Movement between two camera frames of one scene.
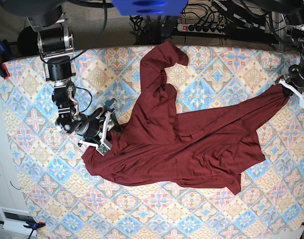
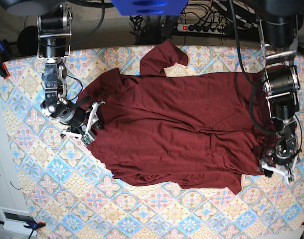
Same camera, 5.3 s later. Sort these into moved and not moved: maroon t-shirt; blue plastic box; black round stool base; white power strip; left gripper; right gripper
Moved: right gripper; maroon t-shirt; left gripper
Not moved: blue plastic box; black round stool base; white power strip
